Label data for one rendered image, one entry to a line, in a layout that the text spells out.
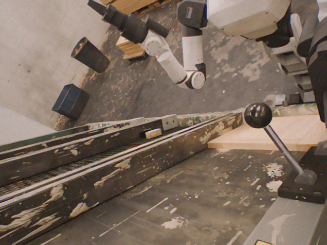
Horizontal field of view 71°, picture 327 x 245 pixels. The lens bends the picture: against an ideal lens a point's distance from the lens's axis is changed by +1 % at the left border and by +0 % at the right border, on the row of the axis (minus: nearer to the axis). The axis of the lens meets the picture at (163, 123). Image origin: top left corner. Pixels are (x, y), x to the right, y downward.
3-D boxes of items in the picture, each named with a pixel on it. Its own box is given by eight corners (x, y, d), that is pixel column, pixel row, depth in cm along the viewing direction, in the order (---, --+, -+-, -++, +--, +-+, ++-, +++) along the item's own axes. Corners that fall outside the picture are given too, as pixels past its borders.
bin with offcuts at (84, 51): (115, 55, 496) (89, 33, 455) (104, 75, 483) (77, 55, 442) (103, 58, 534) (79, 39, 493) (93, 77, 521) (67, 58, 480)
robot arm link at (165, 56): (140, 33, 94) (159, 57, 102) (141, 43, 87) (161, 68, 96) (153, 23, 92) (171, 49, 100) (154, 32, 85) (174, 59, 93)
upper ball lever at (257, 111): (329, 176, 30) (265, 95, 33) (323, 188, 27) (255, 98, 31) (301, 186, 33) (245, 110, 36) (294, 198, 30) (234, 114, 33)
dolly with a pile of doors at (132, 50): (159, 35, 402) (143, 18, 376) (147, 60, 389) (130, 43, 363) (138, 42, 447) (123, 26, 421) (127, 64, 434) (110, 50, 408)
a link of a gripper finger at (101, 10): (90, -3, 79) (107, 8, 81) (86, 6, 79) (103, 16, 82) (90, -4, 77) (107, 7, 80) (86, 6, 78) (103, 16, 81)
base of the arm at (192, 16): (188, 30, 110) (185, 4, 106) (215, 25, 104) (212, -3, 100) (178, 32, 97) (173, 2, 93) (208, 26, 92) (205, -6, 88)
